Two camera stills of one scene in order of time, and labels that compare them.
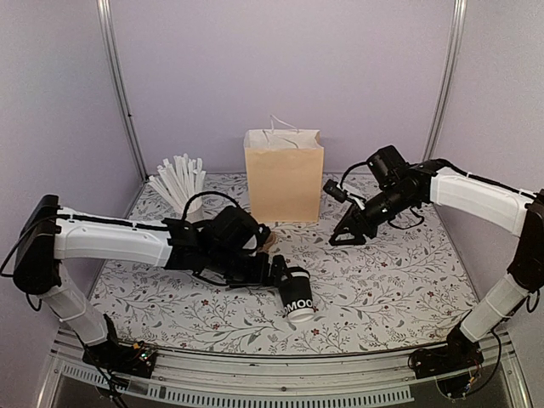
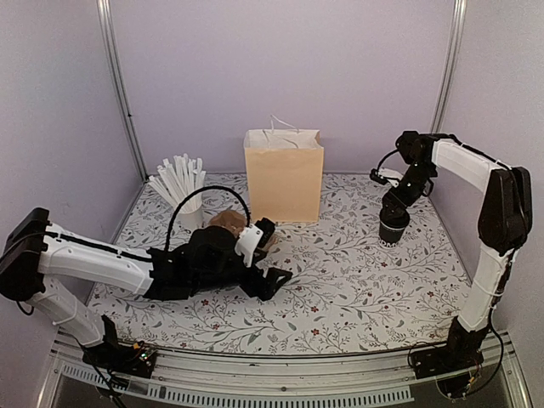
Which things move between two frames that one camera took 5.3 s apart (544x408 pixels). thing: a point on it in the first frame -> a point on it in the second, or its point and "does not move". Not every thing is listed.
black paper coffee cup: [297, 294] -> [389, 236]
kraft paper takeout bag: [286, 168] does not move
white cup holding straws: [195, 210] does not move
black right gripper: [352, 218] -> [393, 198]
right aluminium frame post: [443, 104] does not move
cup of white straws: [178, 179] does not move
